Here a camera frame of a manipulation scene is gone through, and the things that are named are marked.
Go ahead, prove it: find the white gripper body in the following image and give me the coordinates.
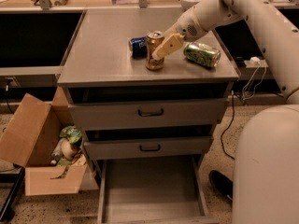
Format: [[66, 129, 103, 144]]
[[174, 7, 207, 41]]

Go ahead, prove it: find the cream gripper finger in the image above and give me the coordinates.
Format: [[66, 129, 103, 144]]
[[164, 27, 176, 37], [152, 33, 184, 61]]

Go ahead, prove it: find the crushed orange soda can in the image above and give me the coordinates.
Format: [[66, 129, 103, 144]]
[[146, 31, 164, 71]]

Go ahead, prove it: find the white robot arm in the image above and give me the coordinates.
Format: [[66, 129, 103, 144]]
[[153, 0, 299, 224]]

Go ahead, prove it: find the blue Pepsi can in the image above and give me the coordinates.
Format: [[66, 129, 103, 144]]
[[129, 37, 147, 59]]

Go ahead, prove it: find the green soda can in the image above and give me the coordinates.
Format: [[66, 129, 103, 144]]
[[183, 42, 221, 69]]

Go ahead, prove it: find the top grey drawer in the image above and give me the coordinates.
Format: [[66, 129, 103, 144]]
[[69, 99, 227, 131]]

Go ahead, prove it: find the grey metal drawer cabinet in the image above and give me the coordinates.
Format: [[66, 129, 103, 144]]
[[57, 8, 241, 224]]

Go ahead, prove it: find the middle grey drawer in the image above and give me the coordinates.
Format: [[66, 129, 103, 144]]
[[84, 136, 212, 160]]

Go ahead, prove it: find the bottom grey open drawer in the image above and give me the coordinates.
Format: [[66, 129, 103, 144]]
[[97, 156, 219, 224]]

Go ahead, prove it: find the white power strip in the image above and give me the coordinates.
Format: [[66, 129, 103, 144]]
[[244, 57, 268, 68]]

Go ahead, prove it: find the green snack bag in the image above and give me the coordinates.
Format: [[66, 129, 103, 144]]
[[59, 126, 82, 144]]

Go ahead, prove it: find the black sneaker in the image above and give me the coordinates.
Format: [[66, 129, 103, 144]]
[[208, 170, 233, 201]]

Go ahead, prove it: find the white bottle in box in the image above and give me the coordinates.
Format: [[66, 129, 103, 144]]
[[50, 138, 66, 165]]

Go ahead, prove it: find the brown cardboard box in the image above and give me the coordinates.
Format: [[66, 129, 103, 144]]
[[0, 88, 87, 196]]

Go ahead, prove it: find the black power cable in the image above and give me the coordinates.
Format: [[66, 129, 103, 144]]
[[220, 91, 236, 161]]

